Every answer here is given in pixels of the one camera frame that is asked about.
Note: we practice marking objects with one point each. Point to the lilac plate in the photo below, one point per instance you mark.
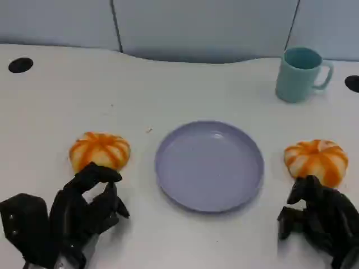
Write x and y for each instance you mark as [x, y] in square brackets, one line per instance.
[209, 168]

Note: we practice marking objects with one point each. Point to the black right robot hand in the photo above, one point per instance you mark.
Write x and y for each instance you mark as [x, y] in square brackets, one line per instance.
[328, 215]

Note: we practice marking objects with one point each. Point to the grey-blue partition panel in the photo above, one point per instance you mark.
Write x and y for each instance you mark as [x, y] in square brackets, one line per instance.
[328, 22]
[202, 25]
[56, 19]

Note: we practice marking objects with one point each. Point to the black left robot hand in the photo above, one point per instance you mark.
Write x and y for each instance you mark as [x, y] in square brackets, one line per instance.
[70, 207]

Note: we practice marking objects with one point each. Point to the pale green mug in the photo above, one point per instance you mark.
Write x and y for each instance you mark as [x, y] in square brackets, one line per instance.
[297, 81]

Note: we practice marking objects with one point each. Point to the orange and white bread roll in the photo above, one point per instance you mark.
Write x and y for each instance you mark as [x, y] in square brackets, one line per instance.
[98, 148]
[317, 159]

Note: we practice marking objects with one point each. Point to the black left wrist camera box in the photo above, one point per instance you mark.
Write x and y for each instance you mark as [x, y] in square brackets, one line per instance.
[25, 221]

